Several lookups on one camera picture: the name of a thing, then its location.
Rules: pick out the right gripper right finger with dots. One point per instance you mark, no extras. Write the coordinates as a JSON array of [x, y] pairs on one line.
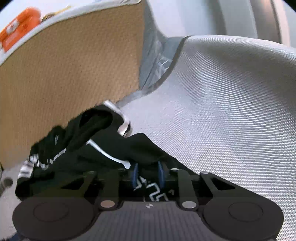
[[186, 198]]

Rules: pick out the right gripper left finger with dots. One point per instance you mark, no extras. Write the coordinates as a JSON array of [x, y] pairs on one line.
[[111, 197]]

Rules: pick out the black printed sweatshirt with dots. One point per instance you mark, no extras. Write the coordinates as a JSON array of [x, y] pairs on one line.
[[96, 140]]

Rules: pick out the grey tabby cat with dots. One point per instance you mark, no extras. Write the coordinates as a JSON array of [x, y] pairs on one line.
[[5, 184]]

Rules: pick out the woven tan upright mattress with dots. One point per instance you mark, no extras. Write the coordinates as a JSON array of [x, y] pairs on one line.
[[66, 68]]

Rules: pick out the grey patterned bed sheet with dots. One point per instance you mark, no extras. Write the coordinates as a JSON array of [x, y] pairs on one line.
[[159, 57]]

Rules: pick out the orange first aid box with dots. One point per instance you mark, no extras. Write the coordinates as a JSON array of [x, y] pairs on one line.
[[19, 27]]

